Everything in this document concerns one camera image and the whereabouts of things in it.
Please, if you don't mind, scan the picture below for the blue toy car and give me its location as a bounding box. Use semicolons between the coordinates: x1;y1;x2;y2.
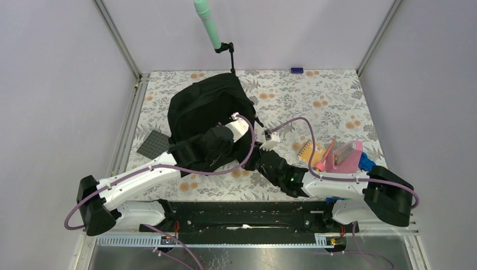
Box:
358;152;376;172

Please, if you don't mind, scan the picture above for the green microphone on tripod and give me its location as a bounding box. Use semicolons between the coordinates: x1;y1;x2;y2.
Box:
193;0;236;74

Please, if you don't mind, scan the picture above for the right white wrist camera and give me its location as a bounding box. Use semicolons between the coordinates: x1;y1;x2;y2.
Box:
260;129;281;151

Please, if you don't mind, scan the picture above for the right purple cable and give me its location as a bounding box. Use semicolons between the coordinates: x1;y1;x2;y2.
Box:
266;116;420;209

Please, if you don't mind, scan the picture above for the black student backpack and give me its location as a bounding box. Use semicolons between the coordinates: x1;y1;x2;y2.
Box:
167;73;258;170

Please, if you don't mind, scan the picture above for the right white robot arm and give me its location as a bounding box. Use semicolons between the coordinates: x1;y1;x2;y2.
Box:
243;144;419;232

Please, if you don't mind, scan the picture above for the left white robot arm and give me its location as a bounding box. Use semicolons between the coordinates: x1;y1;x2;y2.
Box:
64;152;232;236

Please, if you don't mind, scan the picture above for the yellow spiral notepad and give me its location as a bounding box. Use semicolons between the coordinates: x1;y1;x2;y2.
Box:
298;140;326;166

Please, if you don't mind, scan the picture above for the colourful building brick bar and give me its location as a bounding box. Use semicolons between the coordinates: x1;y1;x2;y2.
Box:
325;197;348;205

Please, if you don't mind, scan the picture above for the small blue block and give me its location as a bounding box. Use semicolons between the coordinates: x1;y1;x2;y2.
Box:
290;67;304;74

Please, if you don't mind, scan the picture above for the floral table mat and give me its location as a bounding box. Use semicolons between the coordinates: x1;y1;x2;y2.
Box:
127;69;386;201

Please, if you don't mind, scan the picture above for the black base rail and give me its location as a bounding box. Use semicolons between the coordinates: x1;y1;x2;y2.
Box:
155;200;353;239

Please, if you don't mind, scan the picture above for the grey building baseplate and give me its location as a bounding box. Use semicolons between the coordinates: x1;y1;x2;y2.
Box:
136;130;170;160

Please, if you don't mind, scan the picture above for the pink pencil case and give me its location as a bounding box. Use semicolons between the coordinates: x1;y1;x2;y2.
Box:
325;141;363;174

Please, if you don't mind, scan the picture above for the pink glitter bottle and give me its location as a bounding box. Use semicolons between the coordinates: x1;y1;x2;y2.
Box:
313;161;326;172

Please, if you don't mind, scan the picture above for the orange pencil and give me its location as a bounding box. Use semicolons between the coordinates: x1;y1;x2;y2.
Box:
321;138;336;163

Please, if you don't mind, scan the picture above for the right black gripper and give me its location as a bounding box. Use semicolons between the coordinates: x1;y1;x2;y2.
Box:
233;141;281;186

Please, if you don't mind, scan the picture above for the purple cable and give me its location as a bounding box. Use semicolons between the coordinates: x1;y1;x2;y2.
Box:
266;116;420;209
64;113;257;231

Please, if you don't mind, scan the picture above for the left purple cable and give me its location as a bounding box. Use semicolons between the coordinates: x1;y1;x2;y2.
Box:
64;113;257;231

